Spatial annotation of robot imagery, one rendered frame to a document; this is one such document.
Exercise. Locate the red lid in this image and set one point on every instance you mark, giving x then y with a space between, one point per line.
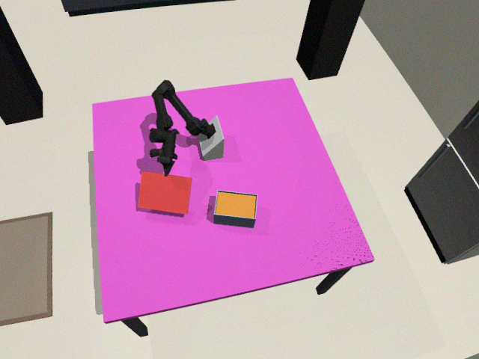
170 194

